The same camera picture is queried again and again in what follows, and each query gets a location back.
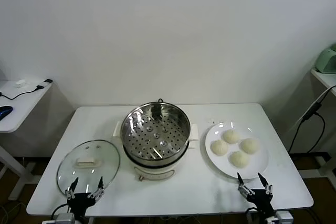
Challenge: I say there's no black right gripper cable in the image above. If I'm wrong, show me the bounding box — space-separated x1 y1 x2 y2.
245 207 259 224

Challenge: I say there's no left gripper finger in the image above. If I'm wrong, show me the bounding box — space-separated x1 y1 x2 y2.
88 176 105 199
65 177 79 200

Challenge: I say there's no white steamed baozi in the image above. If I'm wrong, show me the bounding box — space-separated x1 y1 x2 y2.
229 151 249 168
223 129 240 145
240 138 260 154
211 139 229 156

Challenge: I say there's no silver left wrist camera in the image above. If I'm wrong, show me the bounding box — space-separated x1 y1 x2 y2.
41 212 76 224

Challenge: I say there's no white side desk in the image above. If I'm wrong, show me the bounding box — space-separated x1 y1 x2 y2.
0 79 53 201

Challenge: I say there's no white desk with legs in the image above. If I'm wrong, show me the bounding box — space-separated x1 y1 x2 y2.
299 68 336 182

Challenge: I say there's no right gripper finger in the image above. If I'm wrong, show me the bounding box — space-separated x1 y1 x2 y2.
237 173 256 198
257 173 274 197

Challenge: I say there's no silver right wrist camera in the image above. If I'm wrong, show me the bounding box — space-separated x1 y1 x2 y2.
265 210 294 224

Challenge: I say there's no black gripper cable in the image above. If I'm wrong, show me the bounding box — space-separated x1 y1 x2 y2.
51 202 69 221
245 207 259 224

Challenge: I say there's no pale green appliance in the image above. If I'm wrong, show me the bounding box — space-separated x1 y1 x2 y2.
314 42 336 74

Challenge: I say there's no white round plate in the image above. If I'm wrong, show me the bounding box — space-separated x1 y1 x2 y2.
204 122 270 180

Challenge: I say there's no black hanging cable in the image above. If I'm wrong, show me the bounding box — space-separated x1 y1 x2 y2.
288 112 326 153

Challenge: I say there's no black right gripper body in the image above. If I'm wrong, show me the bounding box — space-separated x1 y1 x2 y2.
246 189 275 216

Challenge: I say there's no black thin desk cable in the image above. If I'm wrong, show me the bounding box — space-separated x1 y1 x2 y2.
0 85 40 101

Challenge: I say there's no white cable with black adapter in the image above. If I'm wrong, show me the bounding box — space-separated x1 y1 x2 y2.
286 85 336 133

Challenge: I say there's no stainless steel steamer basket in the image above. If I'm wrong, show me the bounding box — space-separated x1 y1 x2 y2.
112 102 198 166

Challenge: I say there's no round glass pot lid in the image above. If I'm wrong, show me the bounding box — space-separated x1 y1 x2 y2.
56 139 121 198

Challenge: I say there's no black silver usb adapter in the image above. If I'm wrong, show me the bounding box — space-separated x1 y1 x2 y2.
35 78 53 90

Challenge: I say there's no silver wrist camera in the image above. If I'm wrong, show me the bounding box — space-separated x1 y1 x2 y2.
265 210 294 224
41 212 76 224

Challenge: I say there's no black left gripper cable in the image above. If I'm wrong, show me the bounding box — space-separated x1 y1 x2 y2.
51 202 69 221

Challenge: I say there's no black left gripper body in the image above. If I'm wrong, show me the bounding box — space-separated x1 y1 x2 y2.
67 193 97 220

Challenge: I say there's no blue computer mouse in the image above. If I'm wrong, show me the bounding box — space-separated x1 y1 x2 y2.
0 105 14 121

